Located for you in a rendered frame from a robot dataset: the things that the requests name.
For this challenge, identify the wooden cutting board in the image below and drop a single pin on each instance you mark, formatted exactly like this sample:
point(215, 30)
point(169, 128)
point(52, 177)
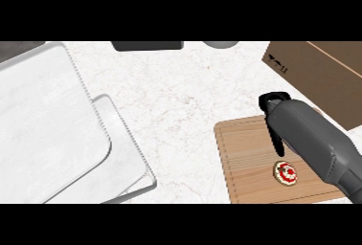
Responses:
point(246, 159)

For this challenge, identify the grey round object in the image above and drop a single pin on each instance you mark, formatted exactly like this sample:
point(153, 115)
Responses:
point(221, 44)

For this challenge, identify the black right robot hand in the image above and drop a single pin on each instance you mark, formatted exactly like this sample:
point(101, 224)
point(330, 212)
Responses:
point(275, 127)

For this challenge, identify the brown cardboard box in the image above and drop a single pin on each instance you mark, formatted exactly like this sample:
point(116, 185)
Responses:
point(321, 79)

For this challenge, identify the dark grey rectangular object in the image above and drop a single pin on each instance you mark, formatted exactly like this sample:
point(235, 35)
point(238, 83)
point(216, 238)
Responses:
point(147, 45)

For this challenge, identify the red and white can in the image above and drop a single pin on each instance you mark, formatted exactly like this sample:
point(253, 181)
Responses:
point(286, 173)

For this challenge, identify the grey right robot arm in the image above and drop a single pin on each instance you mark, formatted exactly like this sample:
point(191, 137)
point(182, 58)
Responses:
point(317, 143)

